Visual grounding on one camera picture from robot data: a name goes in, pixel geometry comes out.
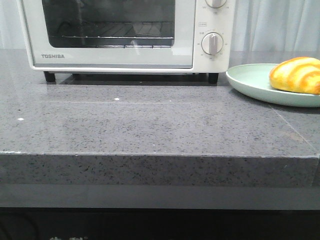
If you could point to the light green plate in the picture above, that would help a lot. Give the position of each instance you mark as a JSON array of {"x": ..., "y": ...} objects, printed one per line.
[{"x": 253, "y": 81}]

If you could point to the lower timer knob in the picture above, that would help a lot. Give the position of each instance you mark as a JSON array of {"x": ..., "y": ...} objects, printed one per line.
[{"x": 212, "y": 43}]

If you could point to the white Toshiba toaster oven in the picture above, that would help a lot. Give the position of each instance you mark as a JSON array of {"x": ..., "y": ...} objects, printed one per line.
[{"x": 207, "y": 20}]

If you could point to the metal wire oven rack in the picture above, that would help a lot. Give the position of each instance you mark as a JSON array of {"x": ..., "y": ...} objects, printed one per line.
[{"x": 113, "y": 35}]

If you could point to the upper temperature knob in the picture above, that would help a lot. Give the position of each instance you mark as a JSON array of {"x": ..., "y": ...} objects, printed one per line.
[{"x": 215, "y": 3}]

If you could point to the glass oven door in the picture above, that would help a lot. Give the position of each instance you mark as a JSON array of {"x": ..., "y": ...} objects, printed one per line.
[{"x": 43, "y": 16}]

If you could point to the yellow croissant bread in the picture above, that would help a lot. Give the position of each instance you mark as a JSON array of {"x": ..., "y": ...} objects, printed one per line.
[{"x": 297, "y": 75}]

